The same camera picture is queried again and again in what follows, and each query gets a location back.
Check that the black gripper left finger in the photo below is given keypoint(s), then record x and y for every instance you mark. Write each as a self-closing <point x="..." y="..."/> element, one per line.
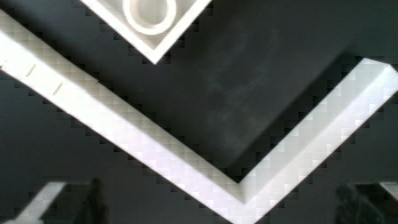
<point x="67" y="204"/>

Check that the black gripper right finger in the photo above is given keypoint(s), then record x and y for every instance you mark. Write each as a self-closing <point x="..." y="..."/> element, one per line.
<point x="369" y="203"/>

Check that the white square tabletop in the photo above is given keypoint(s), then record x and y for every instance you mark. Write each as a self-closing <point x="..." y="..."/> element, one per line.
<point x="150" y="21"/>

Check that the white L-shaped obstacle wall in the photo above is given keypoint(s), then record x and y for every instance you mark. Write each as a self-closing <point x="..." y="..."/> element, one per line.
<point x="239" y="199"/>

